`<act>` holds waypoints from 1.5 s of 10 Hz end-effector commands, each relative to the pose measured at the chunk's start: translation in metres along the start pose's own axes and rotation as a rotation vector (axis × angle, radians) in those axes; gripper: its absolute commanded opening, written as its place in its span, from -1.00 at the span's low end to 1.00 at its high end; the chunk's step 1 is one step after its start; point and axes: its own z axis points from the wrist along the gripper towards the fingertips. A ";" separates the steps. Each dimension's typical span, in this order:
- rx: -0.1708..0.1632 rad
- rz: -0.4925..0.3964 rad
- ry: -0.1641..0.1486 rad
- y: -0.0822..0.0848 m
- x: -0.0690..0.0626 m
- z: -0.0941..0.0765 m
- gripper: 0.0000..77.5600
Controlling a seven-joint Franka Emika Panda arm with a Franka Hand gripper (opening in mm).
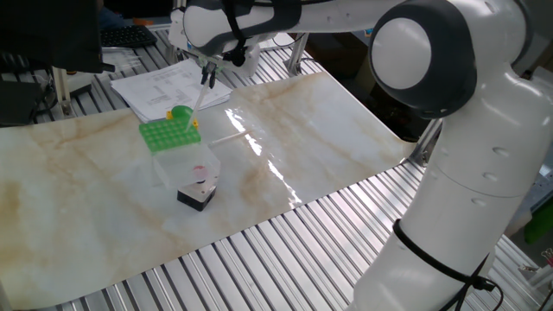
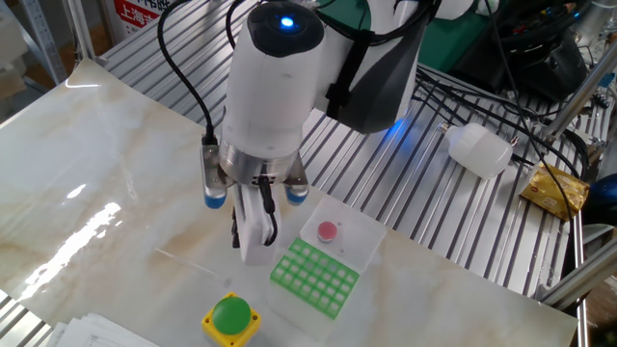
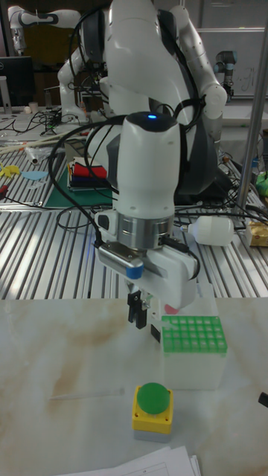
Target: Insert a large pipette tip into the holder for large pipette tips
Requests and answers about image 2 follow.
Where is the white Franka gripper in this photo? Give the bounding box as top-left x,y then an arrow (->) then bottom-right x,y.
230,185 -> 282,266

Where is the clear pipette box green rack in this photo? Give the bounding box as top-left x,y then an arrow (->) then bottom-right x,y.
266,196 -> 389,343

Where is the green button yellow box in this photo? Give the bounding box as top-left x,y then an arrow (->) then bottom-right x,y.
201,292 -> 262,347

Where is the stack of printed paper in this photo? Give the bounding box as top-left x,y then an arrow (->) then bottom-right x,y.
45,312 -> 160,347

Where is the red white sign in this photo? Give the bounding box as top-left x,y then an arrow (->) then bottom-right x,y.
113,0 -> 170,38

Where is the white LED bulb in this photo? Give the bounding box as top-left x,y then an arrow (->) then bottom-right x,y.
437,121 -> 515,180

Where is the grey perforated rack upright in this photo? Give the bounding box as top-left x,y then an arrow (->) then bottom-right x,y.
18,0 -> 67,86

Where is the green cutting mat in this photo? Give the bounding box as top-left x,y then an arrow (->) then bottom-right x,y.
418,0 -> 493,73

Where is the gold foil package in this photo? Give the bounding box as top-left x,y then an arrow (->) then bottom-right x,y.
519,162 -> 590,222

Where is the black steering wheel controller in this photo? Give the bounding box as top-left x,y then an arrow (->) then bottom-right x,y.
447,13 -> 589,102

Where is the dark blue round object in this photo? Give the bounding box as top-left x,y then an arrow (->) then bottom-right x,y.
580,173 -> 617,227

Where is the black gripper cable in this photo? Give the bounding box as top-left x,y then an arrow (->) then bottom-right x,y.
257,175 -> 282,247

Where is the silver wrist camera blue cap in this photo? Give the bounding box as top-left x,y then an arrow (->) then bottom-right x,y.
200,144 -> 228,210
282,158 -> 309,207

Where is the red push button switch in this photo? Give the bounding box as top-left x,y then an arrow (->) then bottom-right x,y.
303,214 -> 351,256

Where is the black camera cable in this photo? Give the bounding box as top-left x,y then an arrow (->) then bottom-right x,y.
157,0 -> 221,146

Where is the aluminium frame beam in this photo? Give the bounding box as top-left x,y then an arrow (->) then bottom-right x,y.
537,240 -> 617,309

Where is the aluminium frame post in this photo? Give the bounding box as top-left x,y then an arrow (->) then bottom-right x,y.
544,40 -> 617,141

